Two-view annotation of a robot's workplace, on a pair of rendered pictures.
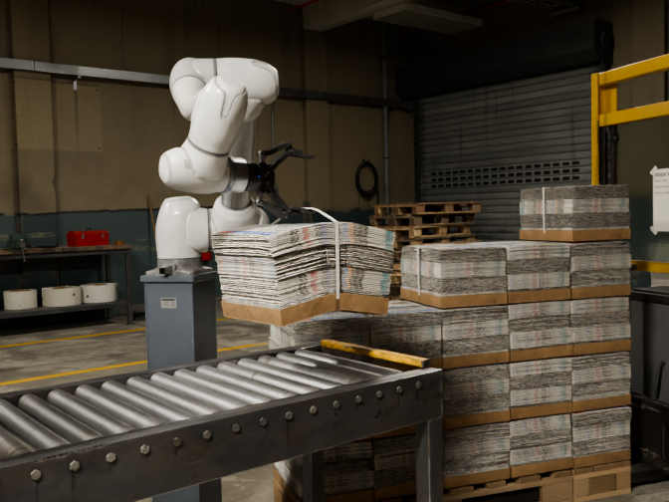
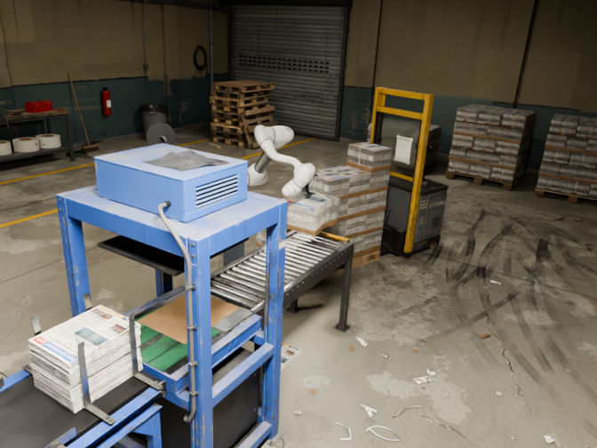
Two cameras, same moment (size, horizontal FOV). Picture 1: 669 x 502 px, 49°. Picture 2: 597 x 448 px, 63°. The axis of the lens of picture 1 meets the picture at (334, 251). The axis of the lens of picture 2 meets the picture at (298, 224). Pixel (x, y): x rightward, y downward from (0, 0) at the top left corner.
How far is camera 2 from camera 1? 2.33 m
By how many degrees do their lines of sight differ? 27
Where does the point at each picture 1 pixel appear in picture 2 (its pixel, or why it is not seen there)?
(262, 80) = (290, 136)
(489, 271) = (343, 187)
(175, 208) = not seen: hidden behind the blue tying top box
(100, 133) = (32, 29)
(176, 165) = (291, 192)
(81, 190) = (24, 70)
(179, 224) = not seen: hidden behind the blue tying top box
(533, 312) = (355, 200)
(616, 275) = (384, 183)
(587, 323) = (372, 202)
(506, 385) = (345, 228)
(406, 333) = not seen: hidden behind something
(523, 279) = (354, 188)
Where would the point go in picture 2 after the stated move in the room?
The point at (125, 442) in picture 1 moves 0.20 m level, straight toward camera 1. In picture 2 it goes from (299, 282) to (318, 294)
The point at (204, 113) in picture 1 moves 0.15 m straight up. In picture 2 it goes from (303, 177) to (305, 156)
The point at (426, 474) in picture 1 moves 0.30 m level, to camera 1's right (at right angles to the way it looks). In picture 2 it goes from (347, 273) to (379, 269)
